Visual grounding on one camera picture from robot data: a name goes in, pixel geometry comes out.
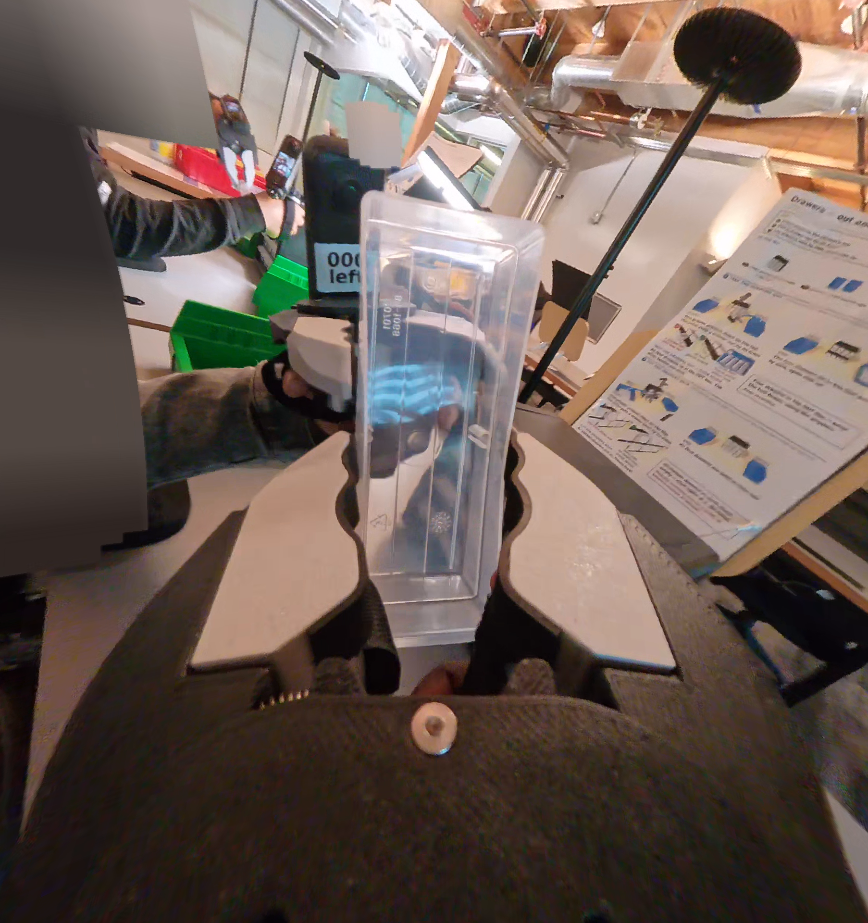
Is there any wood-edged desk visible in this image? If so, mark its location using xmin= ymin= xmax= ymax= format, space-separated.
xmin=780 ymin=498 xmax=868 ymax=636

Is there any black drawer cabinet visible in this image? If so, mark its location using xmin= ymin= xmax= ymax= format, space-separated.
xmin=513 ymin=402 xmax=719 ymax=578

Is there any illustrated instruction poster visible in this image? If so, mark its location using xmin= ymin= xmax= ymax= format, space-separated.
xmin=574 ymin=189 xmax=868 ymax=565

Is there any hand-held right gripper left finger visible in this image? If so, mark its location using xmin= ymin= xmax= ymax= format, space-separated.
xmin=187 ymin=430 xmax=368 ymax=695

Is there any red plastic bin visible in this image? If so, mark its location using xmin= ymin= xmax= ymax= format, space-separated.
xmin=174 ymin=143 xmax=251 ymax=197

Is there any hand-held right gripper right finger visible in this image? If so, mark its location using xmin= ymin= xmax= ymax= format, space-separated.
xmin=496 ymin=430 xmax=678 ymax=675

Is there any black chair with teal base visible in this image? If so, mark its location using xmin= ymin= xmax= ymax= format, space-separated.
xmin=715 ymin=570 xmax=868 ymax=708

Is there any silver air duct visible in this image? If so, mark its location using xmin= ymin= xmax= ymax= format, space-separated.
xmin=549 ymin=32 xmax=868 ymax=120

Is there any black pole with round disc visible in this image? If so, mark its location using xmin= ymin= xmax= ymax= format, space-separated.
xmin=303 ymin=50 xmax=341 ymax=139
xmin=518 ymin=7 xmax=803 ymax=406

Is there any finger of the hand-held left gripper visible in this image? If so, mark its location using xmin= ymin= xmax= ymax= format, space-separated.
xmin=288 ymin=317 xmax=356 ymax=406
xmin=404 ymin=312 xmax=506 ymax=385

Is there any clear plastic drawer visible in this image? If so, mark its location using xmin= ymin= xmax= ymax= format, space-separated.
xmin=352 ymin=190 xmax=546 ymax=645

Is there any person's left forearm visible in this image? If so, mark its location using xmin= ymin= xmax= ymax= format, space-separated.
xmin=138 ymin=364 xmax=320 ymax=491

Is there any green plastic bin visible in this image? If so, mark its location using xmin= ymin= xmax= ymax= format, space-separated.
xmin=252 ymin=252 xmax=312 ymax=320
xmin=169 ymin=299 xmax=292 ymax=374

